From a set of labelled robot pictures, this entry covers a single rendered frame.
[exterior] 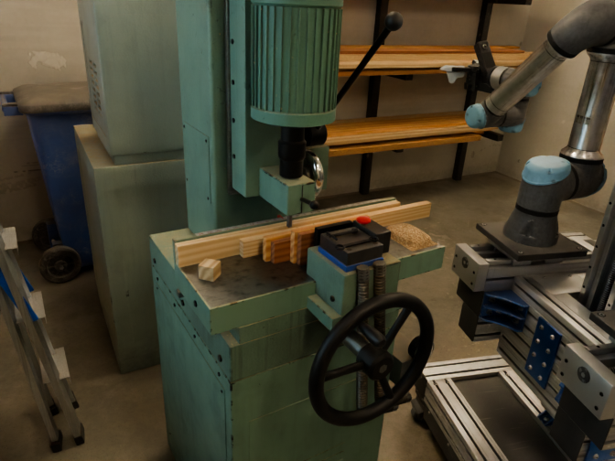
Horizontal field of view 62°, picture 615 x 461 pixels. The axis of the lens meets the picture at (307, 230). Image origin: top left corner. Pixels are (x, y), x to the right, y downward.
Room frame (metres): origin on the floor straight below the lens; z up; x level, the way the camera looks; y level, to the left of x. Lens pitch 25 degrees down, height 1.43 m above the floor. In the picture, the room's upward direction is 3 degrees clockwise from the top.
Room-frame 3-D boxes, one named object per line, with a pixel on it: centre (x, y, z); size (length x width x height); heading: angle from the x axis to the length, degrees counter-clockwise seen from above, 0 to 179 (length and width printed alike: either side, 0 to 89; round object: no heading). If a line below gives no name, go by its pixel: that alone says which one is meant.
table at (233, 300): (0.99, -0.05, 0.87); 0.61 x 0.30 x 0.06; 122
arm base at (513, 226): (1.38, -0.66, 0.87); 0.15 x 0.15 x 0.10
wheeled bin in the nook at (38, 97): (2.59, 1.22, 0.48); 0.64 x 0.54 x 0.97; 122
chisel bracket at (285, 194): (1.08, 0.05, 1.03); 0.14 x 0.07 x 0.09; 32
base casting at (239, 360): (1.17, 0.11, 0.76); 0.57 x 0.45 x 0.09; 32
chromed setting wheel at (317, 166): (1.24, 0.01, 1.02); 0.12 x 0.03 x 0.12; 32
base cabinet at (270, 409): (1.16, 0.11, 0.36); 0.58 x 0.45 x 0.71; 32
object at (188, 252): (1.10, 0.02, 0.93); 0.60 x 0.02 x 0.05; 122
